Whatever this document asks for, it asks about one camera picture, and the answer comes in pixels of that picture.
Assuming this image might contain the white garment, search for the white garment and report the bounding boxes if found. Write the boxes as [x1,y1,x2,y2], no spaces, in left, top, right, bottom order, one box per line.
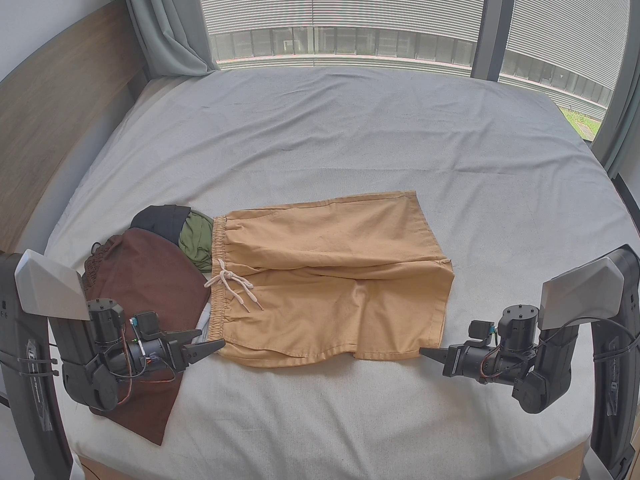
[192,308,211,344]

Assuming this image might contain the green garment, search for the green garment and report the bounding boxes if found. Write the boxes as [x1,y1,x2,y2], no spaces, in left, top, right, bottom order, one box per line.
[177,210,216,274]

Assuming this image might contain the blue-green curtain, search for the blue-green curtain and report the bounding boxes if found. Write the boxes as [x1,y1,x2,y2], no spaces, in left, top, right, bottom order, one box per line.
[592,0,640,181]
[120,0,221,80]

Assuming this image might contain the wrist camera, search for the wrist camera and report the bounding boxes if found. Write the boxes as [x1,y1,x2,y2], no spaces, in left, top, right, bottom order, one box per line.
[131,311,162,343]
[466,320,497,345]

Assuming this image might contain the window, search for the window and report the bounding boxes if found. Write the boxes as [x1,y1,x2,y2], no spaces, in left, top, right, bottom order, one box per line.
[192,0,633,144]

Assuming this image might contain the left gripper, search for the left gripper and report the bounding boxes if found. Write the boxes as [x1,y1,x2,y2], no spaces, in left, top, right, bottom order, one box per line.
[127,329,226,375]

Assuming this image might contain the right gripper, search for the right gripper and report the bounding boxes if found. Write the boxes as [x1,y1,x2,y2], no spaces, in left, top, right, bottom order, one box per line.
[419,343,494,382]

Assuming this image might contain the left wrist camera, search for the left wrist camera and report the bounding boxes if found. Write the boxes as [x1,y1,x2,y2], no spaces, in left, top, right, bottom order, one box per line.
[131,311,162,343]

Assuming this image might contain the brown shorts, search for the brown shorts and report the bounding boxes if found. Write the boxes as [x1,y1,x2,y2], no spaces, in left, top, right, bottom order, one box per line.
[80,230,213,446]

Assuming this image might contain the black garment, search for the black garment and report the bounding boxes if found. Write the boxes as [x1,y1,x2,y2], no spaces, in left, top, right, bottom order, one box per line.
[130,205,193,246]

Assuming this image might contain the bed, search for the bed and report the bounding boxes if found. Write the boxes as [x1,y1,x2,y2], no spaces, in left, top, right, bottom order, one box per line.
[0,0,640,480]

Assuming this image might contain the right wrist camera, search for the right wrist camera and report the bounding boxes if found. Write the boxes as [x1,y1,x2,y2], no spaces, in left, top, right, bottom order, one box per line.
[466,320,497,345]

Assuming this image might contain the tan shorts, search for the tan shorts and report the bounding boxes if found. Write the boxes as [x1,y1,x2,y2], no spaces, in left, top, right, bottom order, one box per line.
[202,189,455,369]

